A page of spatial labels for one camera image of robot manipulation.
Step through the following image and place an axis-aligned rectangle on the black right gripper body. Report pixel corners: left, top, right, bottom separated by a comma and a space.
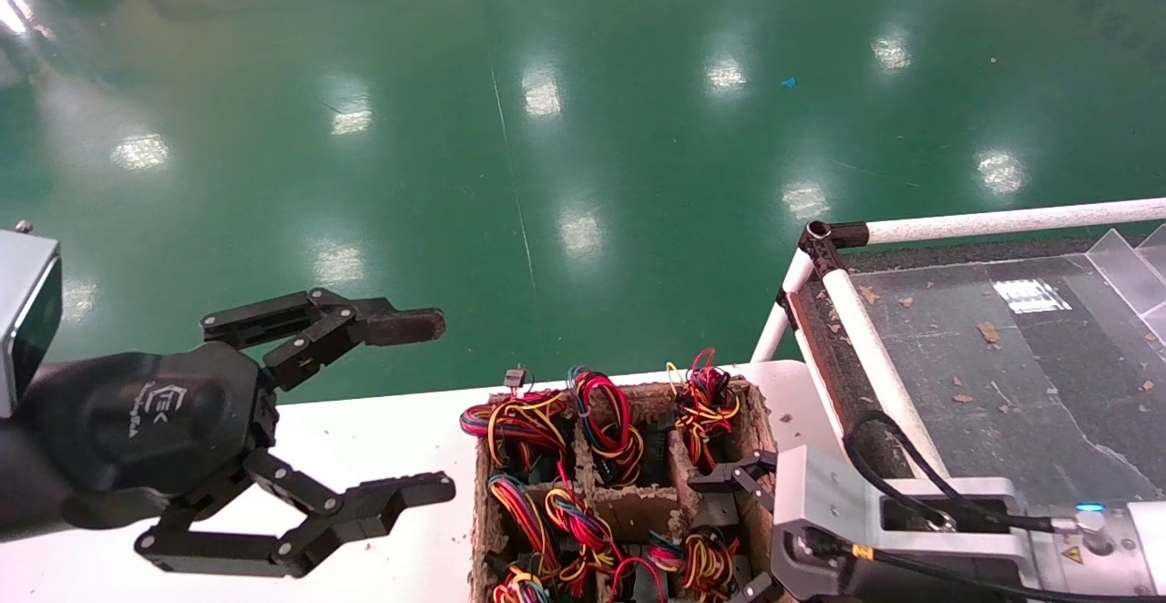
782, 530, 1003, 603

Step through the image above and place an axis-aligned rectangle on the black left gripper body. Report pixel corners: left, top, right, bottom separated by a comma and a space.
20, 343, 279, 531

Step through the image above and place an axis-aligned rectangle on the brown pulp divider box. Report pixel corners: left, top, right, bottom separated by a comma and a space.
469, 377, 781, 603

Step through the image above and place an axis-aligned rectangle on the black pipe corner connector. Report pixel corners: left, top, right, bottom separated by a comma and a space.
800, 220, 871, 281

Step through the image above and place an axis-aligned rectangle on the dark conveyor belt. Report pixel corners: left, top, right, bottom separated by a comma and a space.
788, 234, 1166, 515

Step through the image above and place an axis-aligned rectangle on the black cable with yellow tag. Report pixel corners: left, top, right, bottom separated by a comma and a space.
802, 530, 1166, 603

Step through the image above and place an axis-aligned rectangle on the thick black cable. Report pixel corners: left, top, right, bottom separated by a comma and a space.
843, 410, 1059, 533

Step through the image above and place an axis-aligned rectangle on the white frame pipe with clamp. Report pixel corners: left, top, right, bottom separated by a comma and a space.
752, 248, 814, 363

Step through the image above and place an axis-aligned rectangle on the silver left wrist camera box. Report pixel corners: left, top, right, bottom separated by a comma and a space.
0, 220, 63, 418

